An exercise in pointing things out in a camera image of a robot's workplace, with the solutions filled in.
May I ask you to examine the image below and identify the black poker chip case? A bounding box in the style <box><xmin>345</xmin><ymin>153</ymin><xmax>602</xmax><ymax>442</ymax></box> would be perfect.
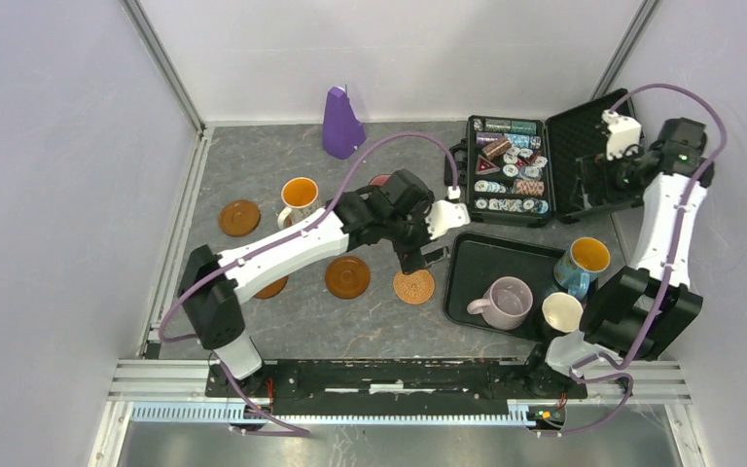
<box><xmin>443</xmin><ymin>89</ymin><xmax>642</xmax><ymax>228</ymax></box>

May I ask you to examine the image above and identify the wooden coaster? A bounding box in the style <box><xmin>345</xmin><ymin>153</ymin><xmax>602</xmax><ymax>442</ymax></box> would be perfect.
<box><xmin>218</xmin><ymin>199</ymin><xmax>261</xmax><ymax>237</ymax></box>
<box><xmin>255</xmin><ymin>276</ymin><xmax>289</xmax><ymax>300</ymax></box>
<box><xmin>325</xmin><ymin>256</ymin><xmax>371</xmax><ymax>300</ymax></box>

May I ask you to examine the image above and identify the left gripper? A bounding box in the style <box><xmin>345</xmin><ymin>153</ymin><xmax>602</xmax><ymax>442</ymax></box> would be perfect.
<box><xmin>383</xmin><ymin>191</ymin><xmax>449</xmax><ymax>273</ymax></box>

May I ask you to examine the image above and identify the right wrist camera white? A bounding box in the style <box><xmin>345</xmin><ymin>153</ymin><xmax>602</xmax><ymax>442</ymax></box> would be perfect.
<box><xmin>601</xmin><ymin>109</ymin><xmax>642</xmax><ymax>162</ymax></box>

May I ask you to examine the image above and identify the blue butterfly mug yellow inside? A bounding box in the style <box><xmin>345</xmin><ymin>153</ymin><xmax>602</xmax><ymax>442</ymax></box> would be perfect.
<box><xmin>553</xmin><ymin>236</ymin><xmax>611</xmax><ymax>300</ymax></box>

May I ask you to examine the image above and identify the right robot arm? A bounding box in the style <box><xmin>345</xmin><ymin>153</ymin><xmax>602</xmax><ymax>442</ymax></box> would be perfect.
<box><xmin>522</xmin><ymin>111</ymin><xmax>714</xmax><ymax>397</ymax></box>

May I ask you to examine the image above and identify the purple cone object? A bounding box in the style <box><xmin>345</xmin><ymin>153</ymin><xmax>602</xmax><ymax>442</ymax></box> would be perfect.
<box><xmin>321</xmin><ymin>87</ymin><xmax>367</xmax><ymax>161</ymax></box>

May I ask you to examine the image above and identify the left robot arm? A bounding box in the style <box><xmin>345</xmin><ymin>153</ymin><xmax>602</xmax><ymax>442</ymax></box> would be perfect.
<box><xmin>174</xmin><ymin>169</ymin><xmax>470</xmax><ymax>397</ymax></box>

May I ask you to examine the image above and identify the dark pink mug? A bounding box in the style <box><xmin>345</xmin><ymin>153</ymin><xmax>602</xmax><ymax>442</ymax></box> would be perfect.
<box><xmin>369</xmin><ymin>174</ymin><xmax>390</xmax><ymax>186</ymax></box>

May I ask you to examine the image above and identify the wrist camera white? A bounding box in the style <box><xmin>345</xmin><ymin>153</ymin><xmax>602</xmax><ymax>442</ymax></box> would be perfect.
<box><xmin>601</xmin><ymin>109</ymin><xmax>642</xmax><ymax>162</ymax></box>
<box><xmin>425</xmin><ymin>187</ymin><xmax>471</xmax><ymax>241</ymax></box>

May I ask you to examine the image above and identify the woven round coaster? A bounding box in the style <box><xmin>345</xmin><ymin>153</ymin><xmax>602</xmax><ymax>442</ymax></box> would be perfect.
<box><xmin>393</xmin><ymin>269</ymin><xmax>436</xmax><ymax>305</ymax></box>

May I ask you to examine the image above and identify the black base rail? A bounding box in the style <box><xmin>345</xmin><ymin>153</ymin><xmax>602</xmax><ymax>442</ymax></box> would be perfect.
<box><xmin>239</xmin><ymin>358</ymin><xmax>587</xmax><ymax>415</ymax></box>

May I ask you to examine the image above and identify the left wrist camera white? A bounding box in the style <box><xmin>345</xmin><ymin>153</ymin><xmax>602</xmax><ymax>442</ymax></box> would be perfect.
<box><xmin>425</xmin><ymin>187</ymin><xmax>471</xmax><ymax>241</ymax></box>

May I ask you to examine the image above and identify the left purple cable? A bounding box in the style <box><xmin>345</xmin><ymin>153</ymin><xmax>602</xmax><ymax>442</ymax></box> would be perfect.
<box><xmin>157</xmin><ymin>131</ymin><xmax>464</xmax><ymax>438</ymax></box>

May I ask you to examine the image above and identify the light lilac mug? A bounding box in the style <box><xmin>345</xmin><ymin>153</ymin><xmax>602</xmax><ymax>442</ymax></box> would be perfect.
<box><xmin>466</xmin><ymin>276</ymin><xmax>533</xmax><ymax>331</ymax></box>

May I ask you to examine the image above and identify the black tray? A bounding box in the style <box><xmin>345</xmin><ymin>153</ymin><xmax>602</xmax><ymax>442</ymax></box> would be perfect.
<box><xmin>443</xmin><ymin>232</ymin><xmax>564</xmax><ymax>342</ymax></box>

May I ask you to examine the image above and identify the cream mug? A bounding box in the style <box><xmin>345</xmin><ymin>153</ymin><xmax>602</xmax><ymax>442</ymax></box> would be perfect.
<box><xmin>541</xmin><ymin>292</ymin><xmax>584</xmax><ymax>334</ymax></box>

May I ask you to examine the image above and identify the floral mug yellow inside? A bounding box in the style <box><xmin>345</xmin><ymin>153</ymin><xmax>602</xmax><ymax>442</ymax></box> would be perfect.
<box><xmin>277</xmin><ymin>177</ymin><xmax>323</xmax><ymax>230</ymax></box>

